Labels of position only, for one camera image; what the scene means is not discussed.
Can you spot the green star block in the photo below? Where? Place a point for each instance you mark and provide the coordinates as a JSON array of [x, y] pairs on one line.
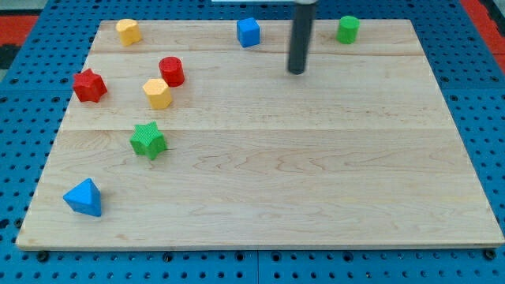
[[148, 140]]

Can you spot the red star block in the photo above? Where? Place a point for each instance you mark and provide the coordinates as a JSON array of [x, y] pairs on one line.
[[89, 86]]

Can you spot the blue triangle block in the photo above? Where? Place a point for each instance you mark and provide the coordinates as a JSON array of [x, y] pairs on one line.
[[85, 198]]

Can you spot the wooden board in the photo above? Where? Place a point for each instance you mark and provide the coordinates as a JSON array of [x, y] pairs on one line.
[[358, 152]]

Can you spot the yellow hexagon block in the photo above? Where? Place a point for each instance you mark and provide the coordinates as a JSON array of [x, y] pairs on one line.
[[157, 92]]

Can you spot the red cylinder block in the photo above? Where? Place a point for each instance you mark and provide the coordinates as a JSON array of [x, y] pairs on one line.
[[171, 70]]

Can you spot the blue cube block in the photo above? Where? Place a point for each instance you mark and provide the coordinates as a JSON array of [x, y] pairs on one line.
[[248, 32]]

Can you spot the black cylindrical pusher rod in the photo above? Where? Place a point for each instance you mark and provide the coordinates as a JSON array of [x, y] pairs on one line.
[[300, 36]]

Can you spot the green cylinder block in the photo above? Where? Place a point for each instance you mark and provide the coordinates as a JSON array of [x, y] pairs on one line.
[[348, 29]]

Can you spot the yellow heart block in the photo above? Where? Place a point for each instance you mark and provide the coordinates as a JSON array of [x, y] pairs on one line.
[[128, 31]]

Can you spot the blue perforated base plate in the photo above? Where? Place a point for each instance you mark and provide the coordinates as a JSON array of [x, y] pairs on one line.
[[37, 88]]

